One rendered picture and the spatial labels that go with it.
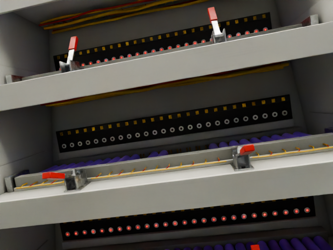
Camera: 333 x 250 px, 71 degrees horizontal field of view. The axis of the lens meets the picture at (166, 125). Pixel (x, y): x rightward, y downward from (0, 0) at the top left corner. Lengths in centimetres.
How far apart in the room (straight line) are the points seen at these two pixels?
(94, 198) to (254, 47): 34
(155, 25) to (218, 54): 31
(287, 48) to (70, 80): 35
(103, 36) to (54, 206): 45
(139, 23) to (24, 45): 29
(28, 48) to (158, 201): 49
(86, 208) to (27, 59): 40
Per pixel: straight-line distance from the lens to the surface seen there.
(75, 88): 43
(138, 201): 37
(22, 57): 64
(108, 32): 69
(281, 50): 41
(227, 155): 40
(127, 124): 55
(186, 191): 35
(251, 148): 30
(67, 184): 41
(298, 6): 59
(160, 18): 67
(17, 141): 57
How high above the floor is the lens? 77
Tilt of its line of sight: 11 degrees up
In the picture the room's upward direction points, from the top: 7 degrees counter-clockwise
